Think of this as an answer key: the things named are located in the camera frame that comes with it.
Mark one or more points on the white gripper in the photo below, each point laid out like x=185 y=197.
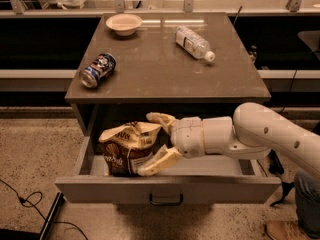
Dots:
x=187 y=135

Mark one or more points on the brown chip bag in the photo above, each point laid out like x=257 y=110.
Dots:
x=125 y=148

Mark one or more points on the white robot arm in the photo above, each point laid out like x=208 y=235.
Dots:
x=250 y=133

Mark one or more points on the open grey drawer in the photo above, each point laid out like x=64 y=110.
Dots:
x=210 y=179

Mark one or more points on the grey counter cabinet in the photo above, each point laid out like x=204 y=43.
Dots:
x=152 y=69

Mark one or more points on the blue soda can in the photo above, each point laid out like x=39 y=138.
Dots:
x=103 y=65

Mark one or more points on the clear plastic water bottle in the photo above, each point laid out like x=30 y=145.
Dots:
x=194 y=44

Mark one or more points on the black tripod leg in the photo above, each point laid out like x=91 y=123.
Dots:
x=276 y=168

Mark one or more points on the white paper bowl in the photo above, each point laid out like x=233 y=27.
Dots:
x=124 y=24

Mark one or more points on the tan shoe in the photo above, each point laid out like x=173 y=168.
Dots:
x=285 y=230

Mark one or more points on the person's jeans leg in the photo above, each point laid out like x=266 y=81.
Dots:
x=307 y=198

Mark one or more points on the metal railing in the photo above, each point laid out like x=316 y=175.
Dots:
x=43 y=8

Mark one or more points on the black bar on floor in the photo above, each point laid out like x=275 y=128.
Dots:
x=46 y=228

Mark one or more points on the black drawer handle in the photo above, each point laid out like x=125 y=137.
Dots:
x=166 y=200

